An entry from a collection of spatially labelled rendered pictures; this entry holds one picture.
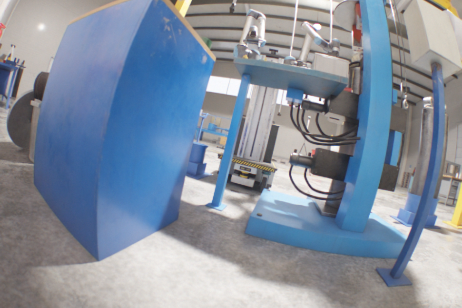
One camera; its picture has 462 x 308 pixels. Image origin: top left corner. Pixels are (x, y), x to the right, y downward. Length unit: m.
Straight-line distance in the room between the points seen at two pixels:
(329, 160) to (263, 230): 0.69
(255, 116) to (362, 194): 1.69
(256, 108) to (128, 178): 2.05
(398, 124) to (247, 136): 1.73
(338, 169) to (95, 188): 1.40
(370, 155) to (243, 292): 1.03
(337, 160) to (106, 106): 1.38
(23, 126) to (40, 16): 8.95
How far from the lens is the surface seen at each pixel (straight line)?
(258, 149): 2.44
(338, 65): 1.31
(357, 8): 2.19
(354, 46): 2.33
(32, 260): 0.78
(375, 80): 1.41
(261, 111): 2.48
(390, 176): 1.67
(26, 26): 10.41
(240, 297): 0.74
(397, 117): 1.72
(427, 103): 2.98
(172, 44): 0.74
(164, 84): 0.72
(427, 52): 1.21
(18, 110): 1.85
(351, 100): 1.54
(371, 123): 1.31
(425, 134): 2.83
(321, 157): 1.42
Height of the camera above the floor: 0.52
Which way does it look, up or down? 1 degrees up
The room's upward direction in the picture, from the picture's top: 14 degrees clockwise
